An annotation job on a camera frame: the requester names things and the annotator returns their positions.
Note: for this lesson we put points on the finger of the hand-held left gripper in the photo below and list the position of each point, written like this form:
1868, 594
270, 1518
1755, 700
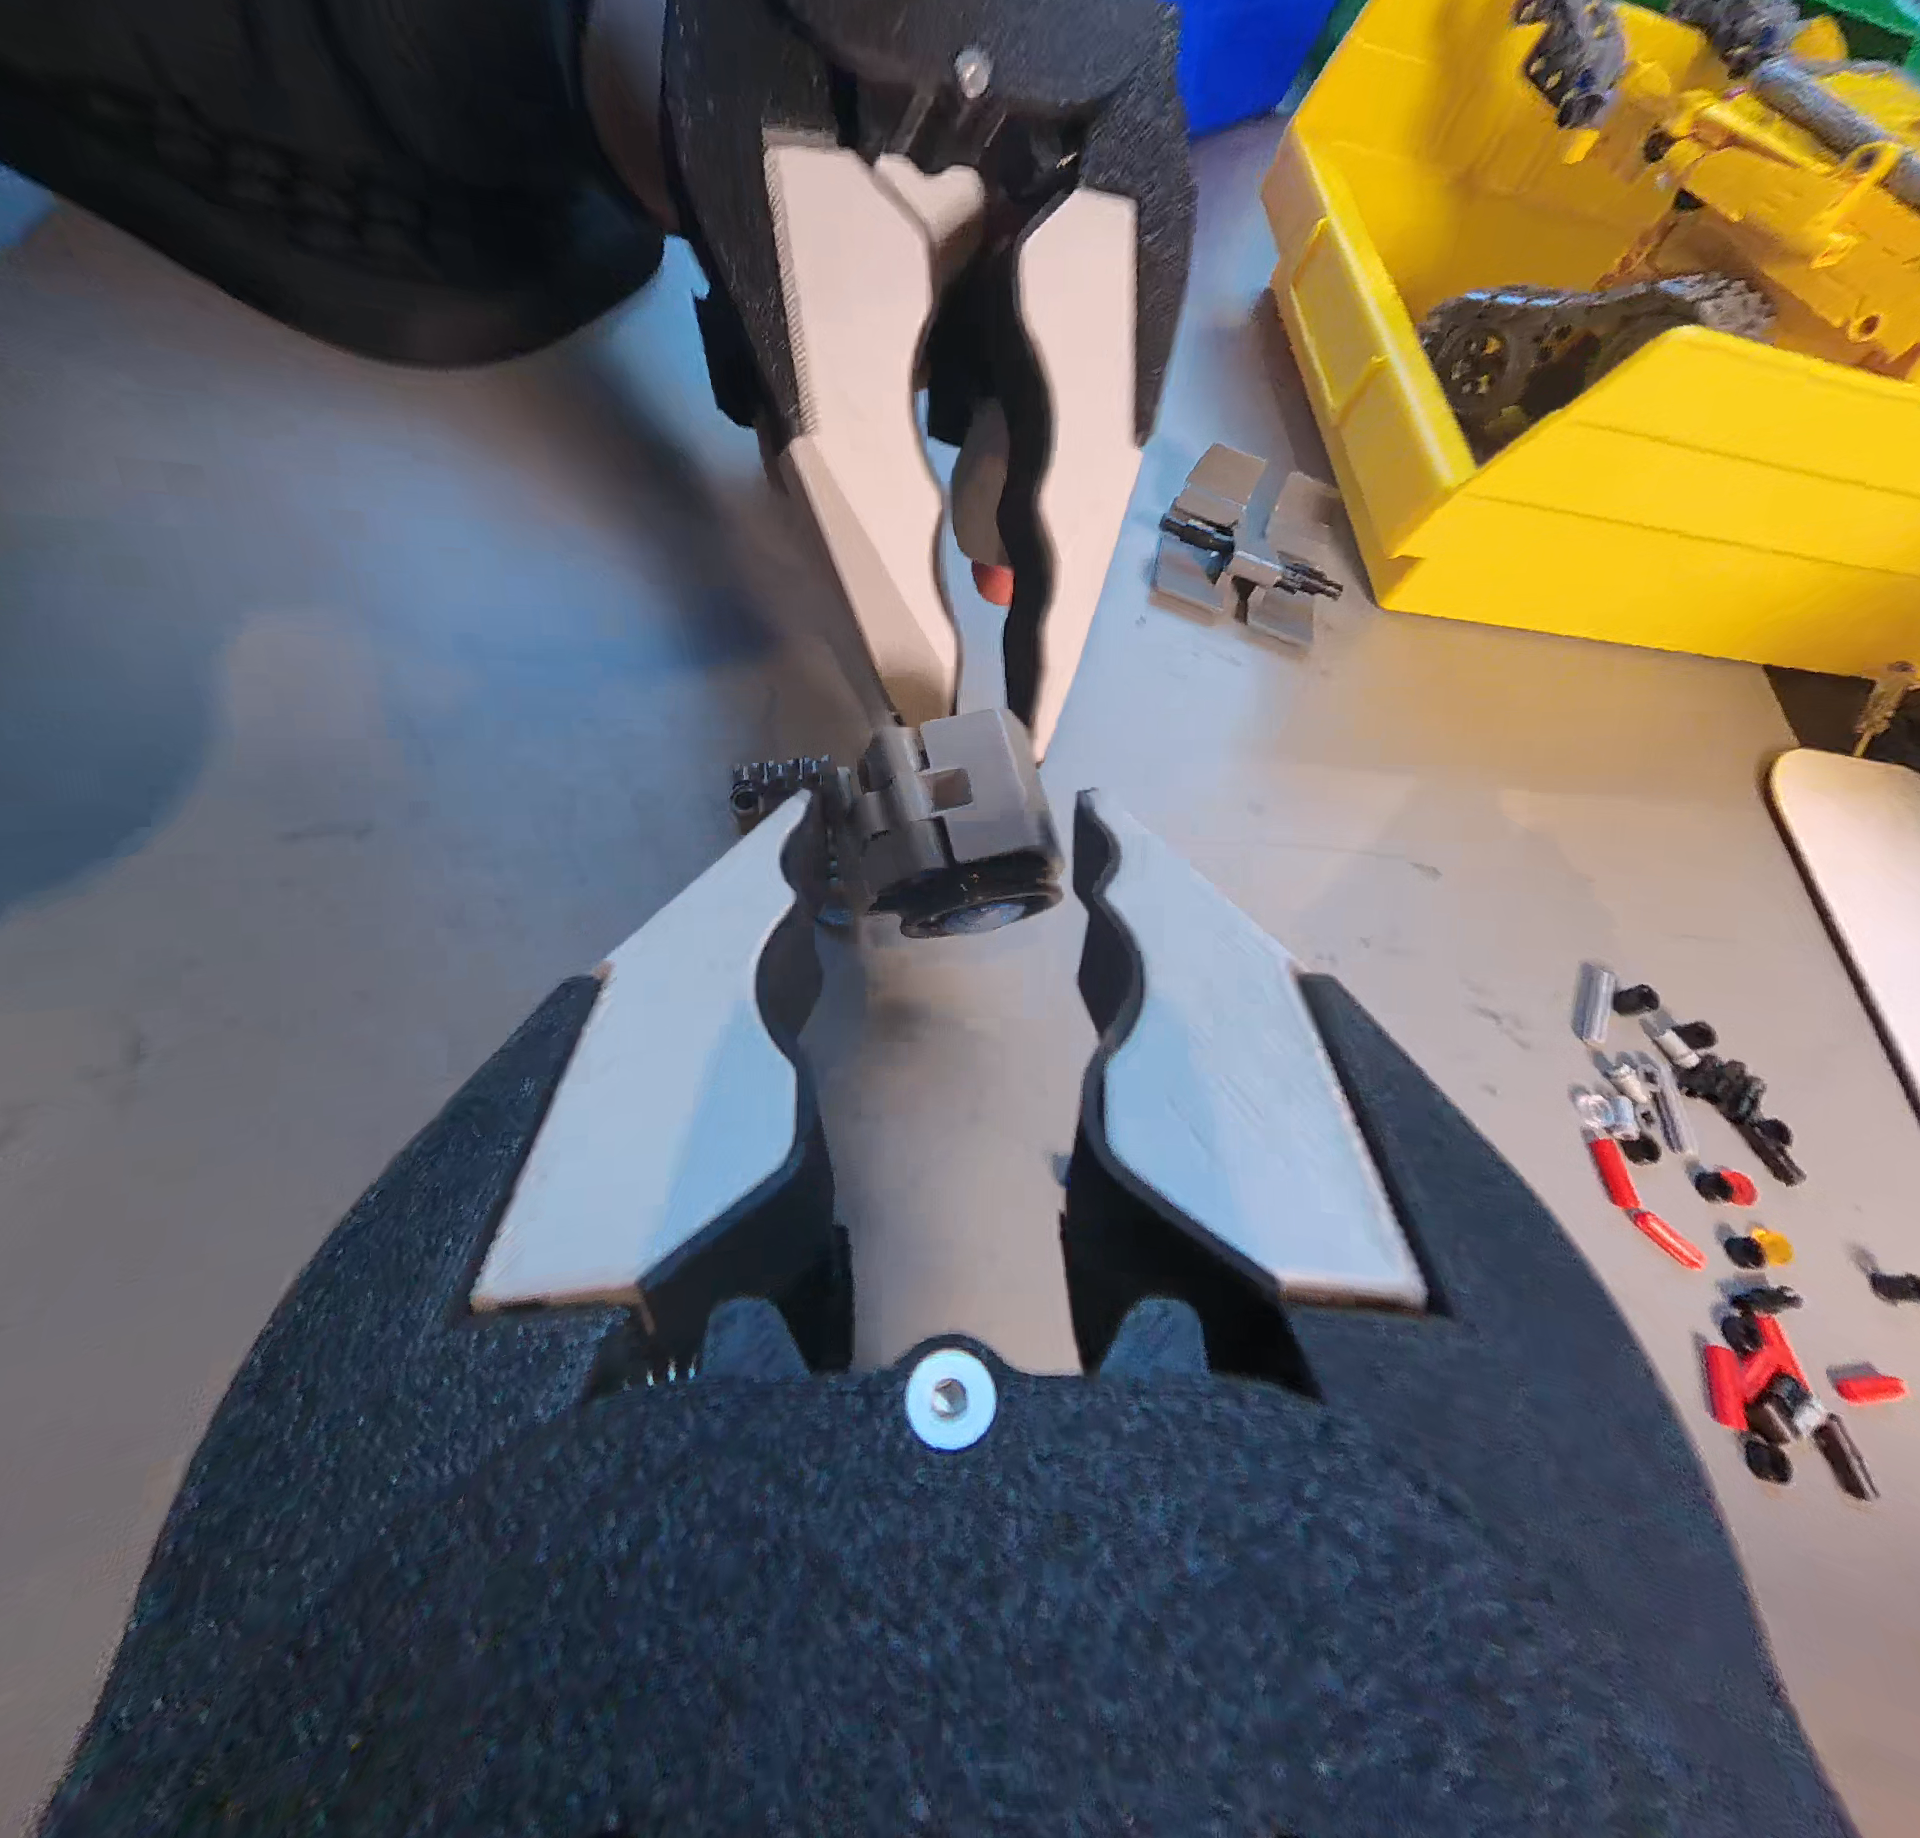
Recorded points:
1095, 374
854, 374

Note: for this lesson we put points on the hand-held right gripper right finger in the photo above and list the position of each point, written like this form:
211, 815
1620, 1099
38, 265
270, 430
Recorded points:
1251, 1119

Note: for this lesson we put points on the grey desk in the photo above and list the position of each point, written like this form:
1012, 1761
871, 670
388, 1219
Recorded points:
377, 823

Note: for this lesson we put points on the pile of small toy pieces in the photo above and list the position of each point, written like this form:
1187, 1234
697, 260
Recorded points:
1617, 1174

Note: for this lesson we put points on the yellow plastic bin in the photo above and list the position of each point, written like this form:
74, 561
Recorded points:
1654, 523

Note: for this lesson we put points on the white wooden book stand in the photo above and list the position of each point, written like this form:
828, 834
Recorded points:
1866, 880

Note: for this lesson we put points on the person's left forearm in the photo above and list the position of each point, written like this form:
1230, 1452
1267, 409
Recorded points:
300, 145

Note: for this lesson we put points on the person's left hand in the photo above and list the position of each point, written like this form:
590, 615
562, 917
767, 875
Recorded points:
991, 585

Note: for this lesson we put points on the blue plastic bin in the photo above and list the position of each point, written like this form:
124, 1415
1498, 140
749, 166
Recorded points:
1266, 14

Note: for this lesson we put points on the grey toy eye module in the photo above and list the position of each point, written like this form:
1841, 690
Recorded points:
977, 823

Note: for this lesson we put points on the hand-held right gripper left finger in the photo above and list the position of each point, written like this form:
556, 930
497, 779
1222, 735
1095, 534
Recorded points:
666, 1119

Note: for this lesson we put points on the yellow toy robot vehicle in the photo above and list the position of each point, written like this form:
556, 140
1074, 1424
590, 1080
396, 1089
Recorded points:
1776, 219

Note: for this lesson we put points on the grey toy plate assembly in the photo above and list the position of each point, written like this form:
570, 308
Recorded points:
1220, 506

